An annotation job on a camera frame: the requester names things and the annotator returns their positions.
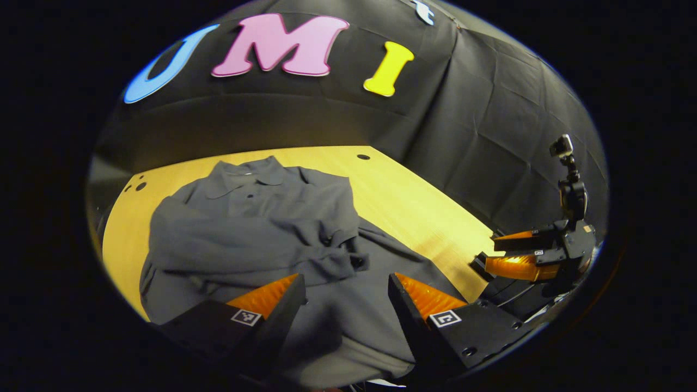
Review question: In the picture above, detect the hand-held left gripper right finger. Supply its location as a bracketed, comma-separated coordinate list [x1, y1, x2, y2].
[388, 272, 537, 382]

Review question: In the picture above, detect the black backdrop cloth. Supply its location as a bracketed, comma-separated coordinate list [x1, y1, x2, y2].
[87, 0, 609, 240]

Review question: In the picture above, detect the grey collared shirt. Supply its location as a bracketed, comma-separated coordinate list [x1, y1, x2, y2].
[139, 156, 469, 388]

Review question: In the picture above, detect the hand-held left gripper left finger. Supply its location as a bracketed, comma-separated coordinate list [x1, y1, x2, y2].
[158, 273, 307, 376]

